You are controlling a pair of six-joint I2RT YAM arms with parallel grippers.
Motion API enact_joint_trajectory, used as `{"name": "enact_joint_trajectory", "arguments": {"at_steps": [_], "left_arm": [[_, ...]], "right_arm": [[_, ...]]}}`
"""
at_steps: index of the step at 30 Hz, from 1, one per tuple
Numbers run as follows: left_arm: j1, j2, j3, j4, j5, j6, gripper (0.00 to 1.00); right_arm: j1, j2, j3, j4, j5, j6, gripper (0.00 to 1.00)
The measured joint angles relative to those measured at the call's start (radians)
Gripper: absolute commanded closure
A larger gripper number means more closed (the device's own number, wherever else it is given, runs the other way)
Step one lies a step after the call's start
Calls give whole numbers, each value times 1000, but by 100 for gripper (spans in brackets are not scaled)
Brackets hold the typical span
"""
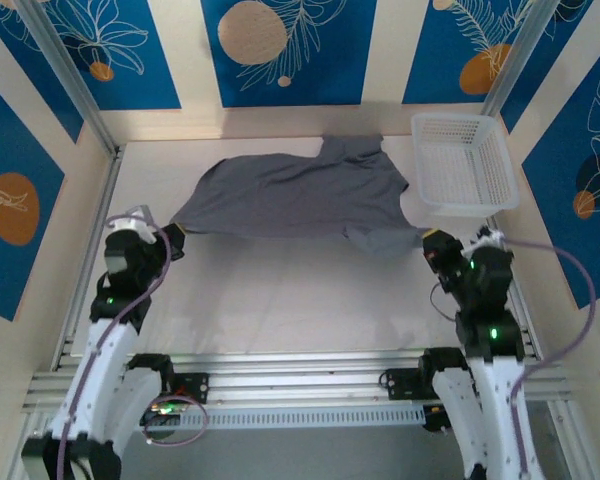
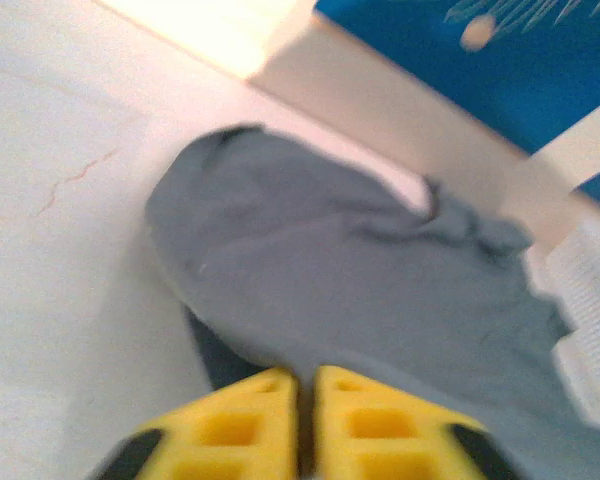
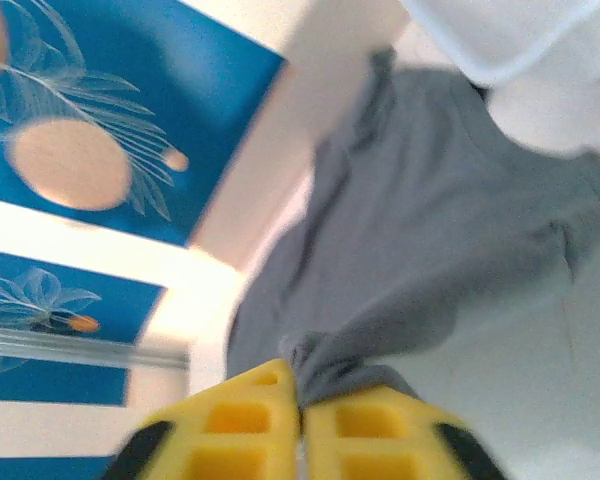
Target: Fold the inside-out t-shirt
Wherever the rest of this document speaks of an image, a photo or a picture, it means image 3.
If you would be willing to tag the aluminium corner post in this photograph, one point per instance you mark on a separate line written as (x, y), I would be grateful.
(80, 350)

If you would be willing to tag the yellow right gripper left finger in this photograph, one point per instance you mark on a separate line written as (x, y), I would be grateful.
(240, 435)

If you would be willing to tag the blue poster white flower lines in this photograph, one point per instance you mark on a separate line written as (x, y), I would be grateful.
(30, 470)

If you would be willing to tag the blue leaf-pattern wall picture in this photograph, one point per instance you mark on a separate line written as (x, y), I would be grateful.
(180, 75)

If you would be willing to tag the grey t-shirt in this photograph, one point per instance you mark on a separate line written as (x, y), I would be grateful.
(405, 225)

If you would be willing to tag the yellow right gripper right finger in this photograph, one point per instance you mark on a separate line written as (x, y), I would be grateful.
(380, 440)

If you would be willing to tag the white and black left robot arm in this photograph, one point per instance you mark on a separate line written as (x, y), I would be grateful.
(530, 50)

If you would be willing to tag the blue poster small orange circle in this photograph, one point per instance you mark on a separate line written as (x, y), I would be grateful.
(120, 300)

